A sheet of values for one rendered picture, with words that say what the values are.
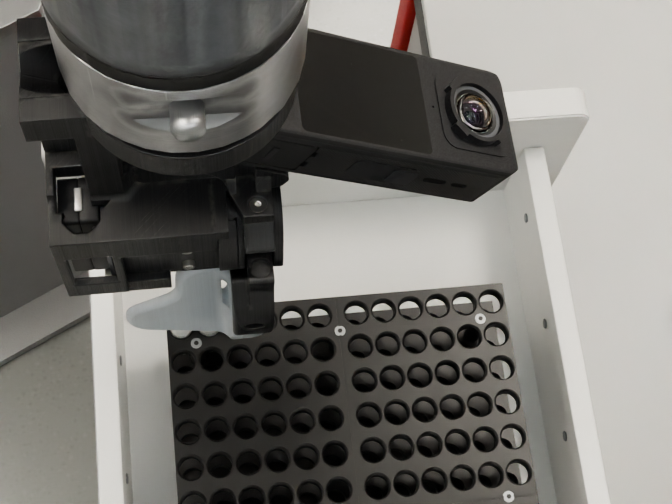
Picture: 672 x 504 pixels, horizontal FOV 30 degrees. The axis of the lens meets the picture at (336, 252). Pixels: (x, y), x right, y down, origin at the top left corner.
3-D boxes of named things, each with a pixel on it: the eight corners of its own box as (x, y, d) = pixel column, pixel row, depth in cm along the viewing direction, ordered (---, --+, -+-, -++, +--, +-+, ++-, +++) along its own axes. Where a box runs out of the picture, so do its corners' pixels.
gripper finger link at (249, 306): (222, 267, 54) (215, 154, 46) (263, 264, 54) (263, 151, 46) (230, 367, 51) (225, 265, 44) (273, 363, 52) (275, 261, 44)
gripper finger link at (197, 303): (134, 329, 57) (113, 226, 49) (263, 318, 58) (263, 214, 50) (137, 392, 56) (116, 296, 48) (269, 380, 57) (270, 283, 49)
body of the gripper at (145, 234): (65, 131, 51) (13, -43, 39) (277, 117, 51) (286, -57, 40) (71, 310, 48) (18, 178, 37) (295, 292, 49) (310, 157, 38)
